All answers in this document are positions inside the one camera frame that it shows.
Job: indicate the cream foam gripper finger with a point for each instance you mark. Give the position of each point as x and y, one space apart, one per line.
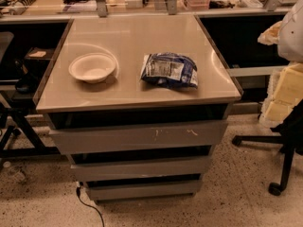
284 92

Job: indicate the grey top drawer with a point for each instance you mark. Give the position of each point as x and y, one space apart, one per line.
137 137

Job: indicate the grey drawer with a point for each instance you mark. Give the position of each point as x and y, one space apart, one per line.
89 172
137 137
133 191

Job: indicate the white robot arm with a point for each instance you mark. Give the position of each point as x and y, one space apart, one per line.
287 35

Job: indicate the grey middle drawer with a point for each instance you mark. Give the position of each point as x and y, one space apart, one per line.
89 172

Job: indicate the grey drawer cabinet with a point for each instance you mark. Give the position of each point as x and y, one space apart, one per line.
124 99

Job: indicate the grey bottom drawer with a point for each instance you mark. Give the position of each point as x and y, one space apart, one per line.
133 191

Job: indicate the black office chair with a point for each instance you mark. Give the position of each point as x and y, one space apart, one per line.
291 139

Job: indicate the blue chip bag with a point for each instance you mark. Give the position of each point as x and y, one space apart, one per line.
169 70

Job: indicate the white paper bowl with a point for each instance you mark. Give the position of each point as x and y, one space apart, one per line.
92 68

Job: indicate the clear plastic bottle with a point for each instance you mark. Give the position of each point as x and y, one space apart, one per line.
15 172

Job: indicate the black left stand frame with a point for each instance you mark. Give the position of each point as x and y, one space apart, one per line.
18 115

